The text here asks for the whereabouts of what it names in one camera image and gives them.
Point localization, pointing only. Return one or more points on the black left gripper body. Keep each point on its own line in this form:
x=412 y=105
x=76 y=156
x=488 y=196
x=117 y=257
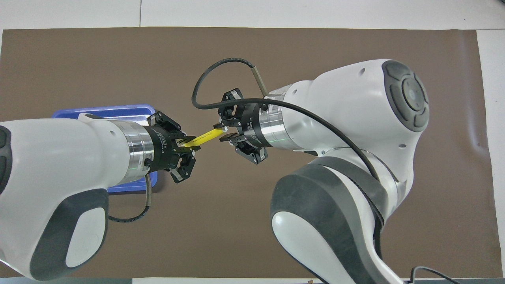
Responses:
x=163 y=148

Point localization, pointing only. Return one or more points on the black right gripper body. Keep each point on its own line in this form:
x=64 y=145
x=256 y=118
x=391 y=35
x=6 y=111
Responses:
x=249 y=126

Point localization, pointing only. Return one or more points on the yellow highlighter pen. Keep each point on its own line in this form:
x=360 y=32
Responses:
x=205 y=137

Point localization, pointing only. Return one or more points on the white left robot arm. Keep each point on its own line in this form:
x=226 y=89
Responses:
x=47 y=165

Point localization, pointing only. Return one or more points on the blue plastic tray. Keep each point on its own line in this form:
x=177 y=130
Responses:
x=118 y=111

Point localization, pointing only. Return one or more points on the brown table mat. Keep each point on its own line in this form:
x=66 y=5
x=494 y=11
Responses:
x=244 y=221

